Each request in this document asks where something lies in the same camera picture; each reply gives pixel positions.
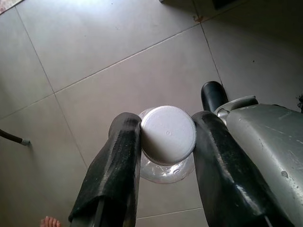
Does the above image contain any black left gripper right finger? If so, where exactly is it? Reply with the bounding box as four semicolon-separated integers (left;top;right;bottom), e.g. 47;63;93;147
192;111;294;227

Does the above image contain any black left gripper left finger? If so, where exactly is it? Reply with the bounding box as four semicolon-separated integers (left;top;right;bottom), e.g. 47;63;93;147
68;112;143;227

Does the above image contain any clear plastic jar white lid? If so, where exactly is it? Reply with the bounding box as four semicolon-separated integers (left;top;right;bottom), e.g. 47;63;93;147
138;105;197;184

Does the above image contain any silver robot leg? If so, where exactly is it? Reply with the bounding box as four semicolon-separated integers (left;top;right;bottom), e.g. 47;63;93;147
200;81;303;227

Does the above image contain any person's bare foot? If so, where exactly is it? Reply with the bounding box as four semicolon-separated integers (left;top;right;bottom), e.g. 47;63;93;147
40;216;62;227

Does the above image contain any beige patterned floor mat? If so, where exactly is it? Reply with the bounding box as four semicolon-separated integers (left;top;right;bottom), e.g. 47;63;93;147
0;0;25;15

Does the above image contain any dark metal table leg frame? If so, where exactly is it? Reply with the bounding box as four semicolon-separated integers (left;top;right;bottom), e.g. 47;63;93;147
0;129;32;146

